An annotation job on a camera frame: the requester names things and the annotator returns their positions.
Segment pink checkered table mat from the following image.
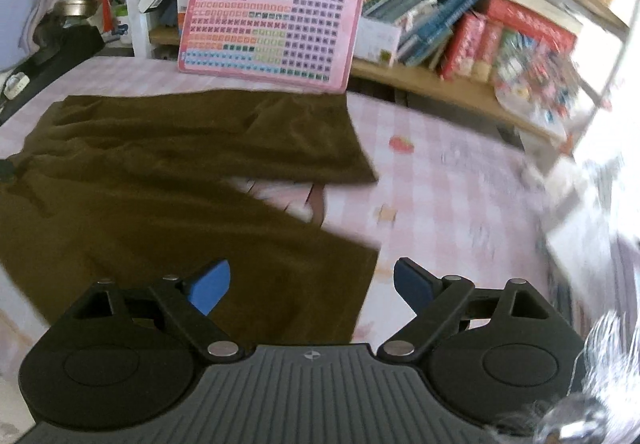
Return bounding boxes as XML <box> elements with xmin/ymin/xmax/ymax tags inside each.
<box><xmin>1</xmin><ymin>56</ymin><xmax>550</xmax><ymax>409</ymax></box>

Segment purple folded cloth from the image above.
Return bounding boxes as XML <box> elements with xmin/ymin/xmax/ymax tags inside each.
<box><xmin>0</xmin><ymin>0</ymin><xmax>60</xmax><ymax>72</ymax></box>

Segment pink learning tablet toy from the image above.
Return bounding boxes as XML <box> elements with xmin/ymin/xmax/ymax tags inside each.
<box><xmin>177</xmin><ymin>0</ymin><xmax>363</xmax><ymax>93</ymax></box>

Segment brass bowl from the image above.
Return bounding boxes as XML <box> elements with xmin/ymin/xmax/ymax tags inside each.
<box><xmin>53</xmin><ymin>0</ymin><xmax>99</xmax><ymax>19</ymax></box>

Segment red boxed book set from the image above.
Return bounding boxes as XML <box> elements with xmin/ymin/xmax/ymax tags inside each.
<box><xmin>437</xmin><ymin>0</ymin><xmax>579</xmax><ymax>84</ymax></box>

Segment brown fabric garment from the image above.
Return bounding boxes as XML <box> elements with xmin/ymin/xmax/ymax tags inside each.
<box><xmin>1</xmin><ymin>89</ymin><xmax>378</xmax><ymax>346</ymax></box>

